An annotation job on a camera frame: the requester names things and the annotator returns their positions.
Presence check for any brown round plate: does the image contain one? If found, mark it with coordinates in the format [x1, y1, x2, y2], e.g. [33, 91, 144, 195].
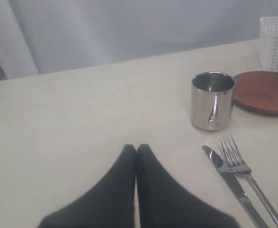
[234, 71, 278, 115]

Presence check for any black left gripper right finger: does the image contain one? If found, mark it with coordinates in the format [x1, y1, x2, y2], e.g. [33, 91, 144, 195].
[136, 144, 227, 228]

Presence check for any white curtain backdrop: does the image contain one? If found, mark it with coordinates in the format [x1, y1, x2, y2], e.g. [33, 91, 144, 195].
[0, 0, 278, 79]

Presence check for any white perforated plastic basket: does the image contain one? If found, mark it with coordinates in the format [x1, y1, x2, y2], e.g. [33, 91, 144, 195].
[259, 17, 278, 72]

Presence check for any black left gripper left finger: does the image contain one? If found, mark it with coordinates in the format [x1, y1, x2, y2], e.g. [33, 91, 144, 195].
[39, 144, 136, 228]

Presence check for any silver table knife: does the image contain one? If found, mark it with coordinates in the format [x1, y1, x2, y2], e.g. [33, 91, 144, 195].
[202, 145, 268, 228]

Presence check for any silver metal fork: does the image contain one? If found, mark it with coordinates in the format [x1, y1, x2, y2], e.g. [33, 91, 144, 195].
[219, 134, 278, 227]

